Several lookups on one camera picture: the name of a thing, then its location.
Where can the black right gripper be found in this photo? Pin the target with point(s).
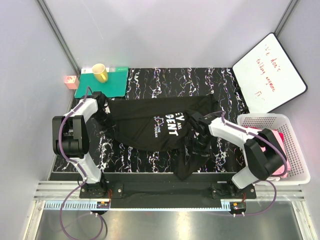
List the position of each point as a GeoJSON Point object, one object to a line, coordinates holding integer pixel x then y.
{"type": "Point", "coordinates": [197, 144]}

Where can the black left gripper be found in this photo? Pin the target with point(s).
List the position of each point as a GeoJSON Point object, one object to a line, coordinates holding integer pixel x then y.
{"type": "Point", "coordinates": [105, 117]}

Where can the pink cube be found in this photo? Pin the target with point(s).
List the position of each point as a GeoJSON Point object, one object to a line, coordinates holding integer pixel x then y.
{"type": "Point", "coordinates": [72, 82]}

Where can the pink t shirt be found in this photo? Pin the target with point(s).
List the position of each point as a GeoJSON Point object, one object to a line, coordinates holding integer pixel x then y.
{"type": "Point", "coordinates": [265, 153]}

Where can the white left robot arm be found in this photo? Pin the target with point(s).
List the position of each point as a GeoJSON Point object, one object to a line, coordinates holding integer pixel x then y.
{"type": "Point", "coordinates": [70, 140]}

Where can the whiteboard with red writing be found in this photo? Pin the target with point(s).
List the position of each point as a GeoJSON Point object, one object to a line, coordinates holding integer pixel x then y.
{"type": "Point", "coordinates": [267, 77]}

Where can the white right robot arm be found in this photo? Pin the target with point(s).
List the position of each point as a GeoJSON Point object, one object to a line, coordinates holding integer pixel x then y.
{"type": "Point", "coordinates": [237, 135]}

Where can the black t shirt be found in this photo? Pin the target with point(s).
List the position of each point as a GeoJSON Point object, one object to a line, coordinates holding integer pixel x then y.
{"type": "Point", "coordinates": [161, 125]}

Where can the white plastic laundry basket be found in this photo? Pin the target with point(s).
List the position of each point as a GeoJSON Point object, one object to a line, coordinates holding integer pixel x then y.
{"type": "Point", "coordinates": [298, 174]}

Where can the green book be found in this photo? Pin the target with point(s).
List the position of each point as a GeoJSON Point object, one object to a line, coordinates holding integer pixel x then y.
{"type": "Point", "coordinates": [115, 86]}

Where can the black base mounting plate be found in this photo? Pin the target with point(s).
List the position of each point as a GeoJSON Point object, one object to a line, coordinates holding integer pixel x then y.
{"type": "Point", "coordinates": [166, 191]}

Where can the yellow cup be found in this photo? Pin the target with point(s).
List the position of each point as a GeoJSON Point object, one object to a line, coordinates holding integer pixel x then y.
{"type": "Point", "coordinates": [100, 73]}

